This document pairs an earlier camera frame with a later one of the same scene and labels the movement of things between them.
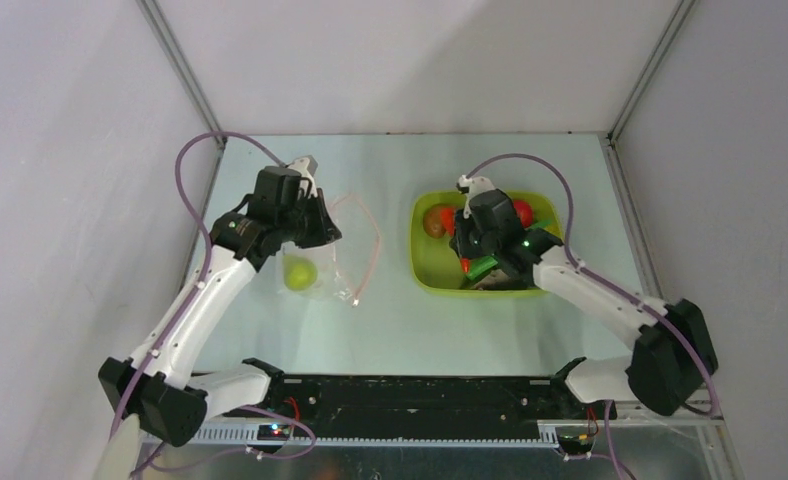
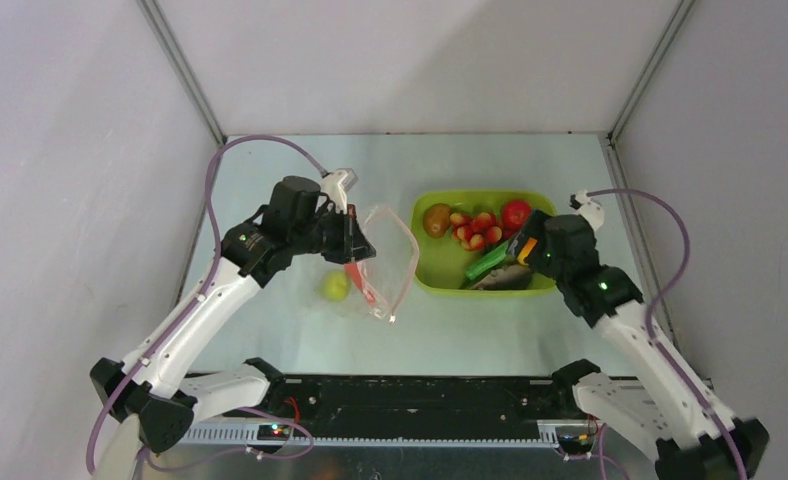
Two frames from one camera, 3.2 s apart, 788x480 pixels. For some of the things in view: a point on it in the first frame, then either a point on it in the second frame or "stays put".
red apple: [524, 212] stays put
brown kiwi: [432, 221] stays put
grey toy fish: [498, 281] stays put
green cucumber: [484, 264] stays put
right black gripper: [465, 241] → [523, 242]
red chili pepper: [449, 218] → [352, 272]
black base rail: [421, 404] stays put
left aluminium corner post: [182, 64] stays put
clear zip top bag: [337, 270] → [388, 271]
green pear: [298, 274] → [336, 286]
